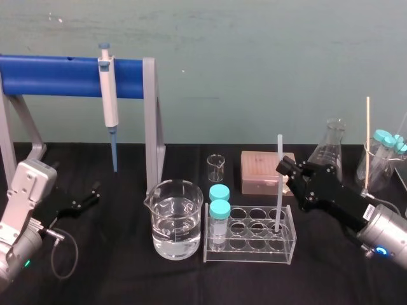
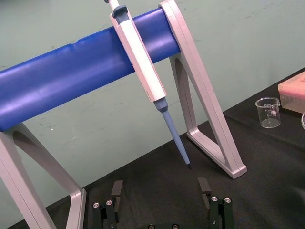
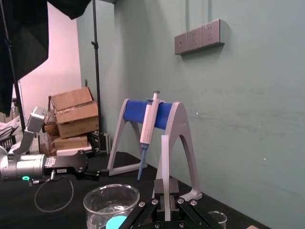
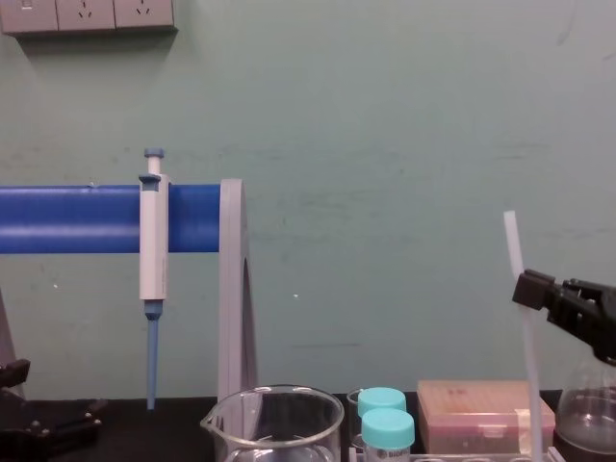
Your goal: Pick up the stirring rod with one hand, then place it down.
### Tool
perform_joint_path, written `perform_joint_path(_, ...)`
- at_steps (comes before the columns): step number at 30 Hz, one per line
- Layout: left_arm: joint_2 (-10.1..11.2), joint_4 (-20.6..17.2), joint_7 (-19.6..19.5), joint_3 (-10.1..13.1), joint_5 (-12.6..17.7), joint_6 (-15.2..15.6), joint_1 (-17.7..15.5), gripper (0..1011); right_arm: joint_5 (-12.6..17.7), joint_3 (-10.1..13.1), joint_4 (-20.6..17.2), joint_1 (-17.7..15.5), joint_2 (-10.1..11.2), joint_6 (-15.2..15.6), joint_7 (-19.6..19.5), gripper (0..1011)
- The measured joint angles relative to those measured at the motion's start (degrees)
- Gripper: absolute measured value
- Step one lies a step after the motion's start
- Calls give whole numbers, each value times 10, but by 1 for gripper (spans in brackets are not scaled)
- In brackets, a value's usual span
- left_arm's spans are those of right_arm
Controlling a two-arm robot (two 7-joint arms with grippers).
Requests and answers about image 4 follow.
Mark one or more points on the white stirring rod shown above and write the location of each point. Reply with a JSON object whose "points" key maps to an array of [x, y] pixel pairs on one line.
{"points": [[514, 240]]}

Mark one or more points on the teal capped sample tube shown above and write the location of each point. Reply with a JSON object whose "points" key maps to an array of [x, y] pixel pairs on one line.
{"points": [[382, 399], [387, 428]]}

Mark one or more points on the blue pipette stand bar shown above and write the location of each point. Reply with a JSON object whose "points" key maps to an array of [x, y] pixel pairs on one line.
{"points": [[72, 221]]}

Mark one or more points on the large clear glass beaker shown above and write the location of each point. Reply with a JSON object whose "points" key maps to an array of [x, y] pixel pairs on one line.
{"points": [[274, 423]]}

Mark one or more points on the small clear glass beaker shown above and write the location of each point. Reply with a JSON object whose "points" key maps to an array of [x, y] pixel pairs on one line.
{"points": [[354, 423]]}

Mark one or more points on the round clear glass flask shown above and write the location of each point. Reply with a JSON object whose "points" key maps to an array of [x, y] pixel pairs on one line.
{"points": [[584, 399]]}

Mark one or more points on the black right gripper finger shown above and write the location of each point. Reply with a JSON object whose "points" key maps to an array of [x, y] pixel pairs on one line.
{"points": [[531, 291], [582, 285]]}

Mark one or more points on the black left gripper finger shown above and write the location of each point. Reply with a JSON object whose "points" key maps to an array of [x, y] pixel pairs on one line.
{"points": [[13, 375], [72, 416]]}

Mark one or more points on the pink pipette tip box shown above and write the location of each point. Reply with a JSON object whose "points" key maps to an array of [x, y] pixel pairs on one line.
{"points": [[476, 414]]}

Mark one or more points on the white and blue pipette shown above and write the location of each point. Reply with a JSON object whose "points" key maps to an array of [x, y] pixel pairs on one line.
{"points": [[153, 250]]}

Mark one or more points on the grey wall socket panel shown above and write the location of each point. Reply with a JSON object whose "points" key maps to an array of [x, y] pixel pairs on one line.
{"points": [[86, 14]]}

